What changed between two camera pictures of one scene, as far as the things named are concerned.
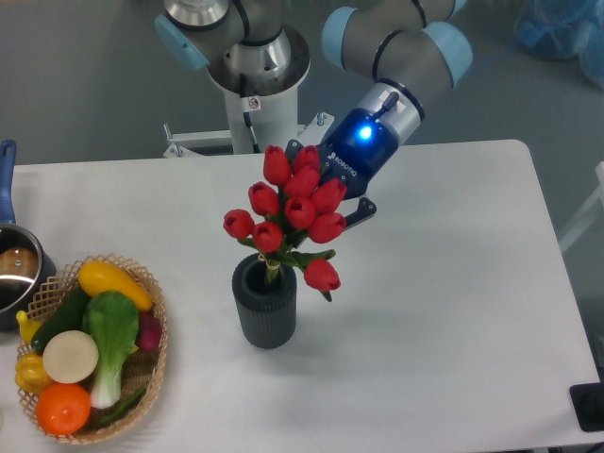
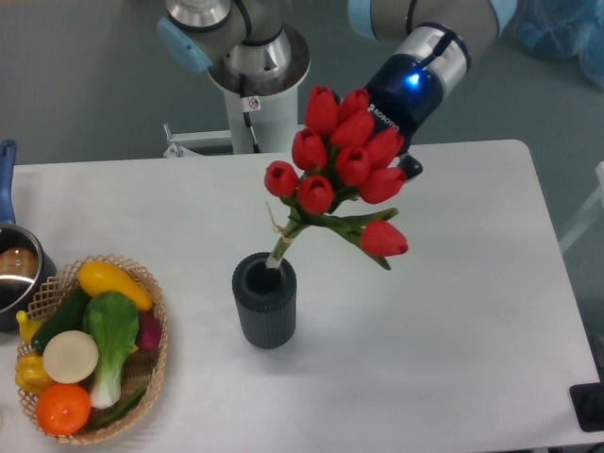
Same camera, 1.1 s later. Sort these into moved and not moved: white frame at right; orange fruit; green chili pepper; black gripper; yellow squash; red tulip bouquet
Moved: black gripper; red tulip bouquet
Not moved: yellow squash; orange fruit; white frame at right; green chili pepper
